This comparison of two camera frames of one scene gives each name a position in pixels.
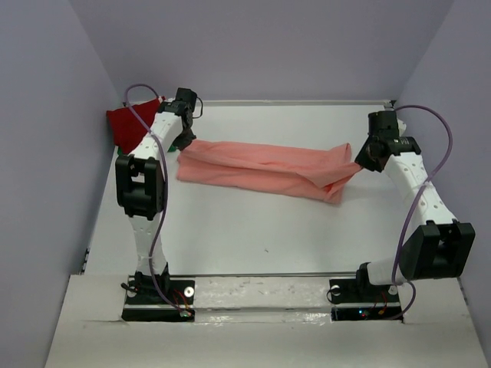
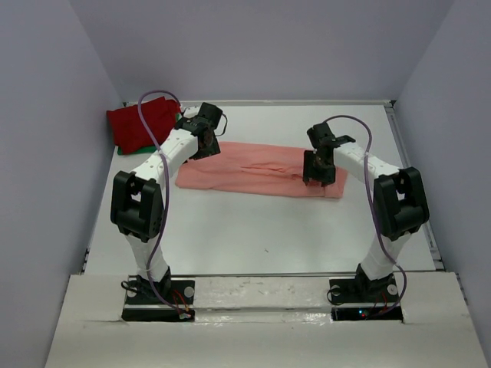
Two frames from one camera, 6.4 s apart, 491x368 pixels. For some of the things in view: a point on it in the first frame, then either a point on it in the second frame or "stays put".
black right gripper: [363, 159] → [309, 172]
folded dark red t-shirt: [126, 128] stays put
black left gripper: [183, 142] → [212, 151]
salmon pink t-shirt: [295, 170] stays put
